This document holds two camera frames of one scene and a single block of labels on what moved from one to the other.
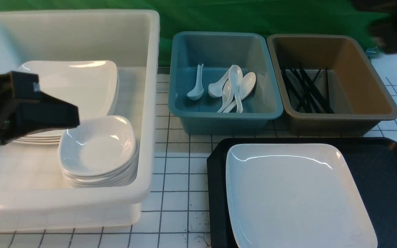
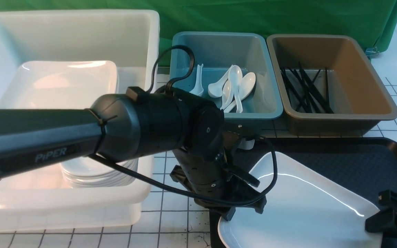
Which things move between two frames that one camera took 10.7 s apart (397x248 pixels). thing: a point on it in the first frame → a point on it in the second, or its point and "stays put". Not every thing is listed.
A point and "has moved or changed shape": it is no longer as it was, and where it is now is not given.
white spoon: (226, 91) stays put
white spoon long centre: (235, 78) stays put
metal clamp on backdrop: (372, 52) stays put
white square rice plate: (293, 196) has moved or changed shape
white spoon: (197, 93) stays put
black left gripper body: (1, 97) → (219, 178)
